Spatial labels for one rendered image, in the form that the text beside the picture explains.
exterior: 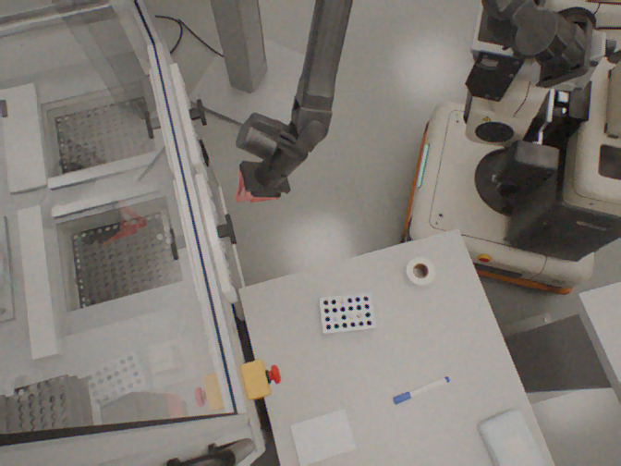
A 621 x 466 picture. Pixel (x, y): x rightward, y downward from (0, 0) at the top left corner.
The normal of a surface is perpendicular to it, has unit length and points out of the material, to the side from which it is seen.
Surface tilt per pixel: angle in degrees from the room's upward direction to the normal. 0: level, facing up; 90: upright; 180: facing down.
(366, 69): 0
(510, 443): 0
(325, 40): 56
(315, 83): 46
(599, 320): 0
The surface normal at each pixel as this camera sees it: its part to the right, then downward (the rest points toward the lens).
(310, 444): 0.00, -0.33
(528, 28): 0.22, 0.59
